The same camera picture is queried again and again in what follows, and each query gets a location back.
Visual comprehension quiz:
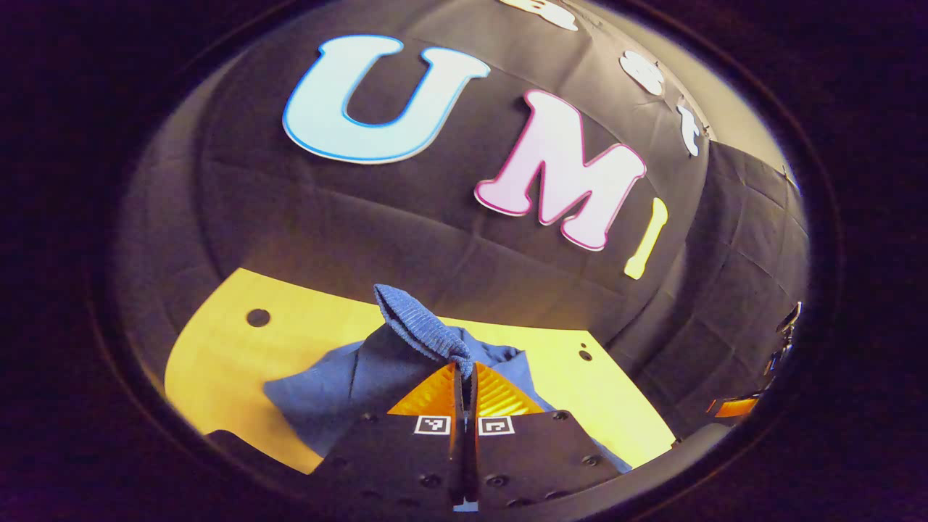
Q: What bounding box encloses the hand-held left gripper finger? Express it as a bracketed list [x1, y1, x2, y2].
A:
[468, 361, 623, 508]
[312, 362, 465, 512]

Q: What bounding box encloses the blue button jacket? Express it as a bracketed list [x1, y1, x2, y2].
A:
[262, 284, 631, 476]

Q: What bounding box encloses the black backdrop cloth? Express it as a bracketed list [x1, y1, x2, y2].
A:
[116, 0, 809, 436]

